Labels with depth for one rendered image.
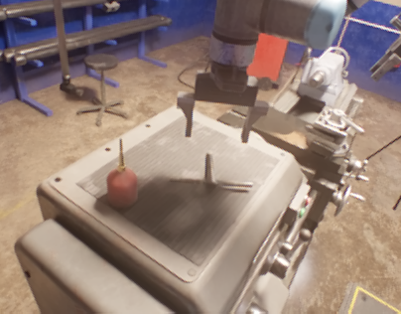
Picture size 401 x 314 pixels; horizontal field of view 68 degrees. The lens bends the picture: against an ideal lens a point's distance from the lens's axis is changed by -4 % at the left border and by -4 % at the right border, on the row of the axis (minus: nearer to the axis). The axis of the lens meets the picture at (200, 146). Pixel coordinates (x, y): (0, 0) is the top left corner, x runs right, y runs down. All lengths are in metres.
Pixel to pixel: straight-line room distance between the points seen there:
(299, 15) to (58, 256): 0.62
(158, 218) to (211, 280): 0.17
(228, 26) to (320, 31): 0.16
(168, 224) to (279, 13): 0.45
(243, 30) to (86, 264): 0.53
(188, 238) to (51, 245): 0.28
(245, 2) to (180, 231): 0.45
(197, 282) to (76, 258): 0.25
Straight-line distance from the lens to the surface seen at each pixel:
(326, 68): 2.41
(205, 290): 0.60
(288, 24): 0.55
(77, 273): 0.66
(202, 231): 0.66
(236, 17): 0.58
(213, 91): 0.64
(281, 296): 1.28
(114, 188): 0.65
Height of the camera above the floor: 1.85
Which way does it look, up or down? 36 degrees down
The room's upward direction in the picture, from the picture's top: 9 degrees clockwise
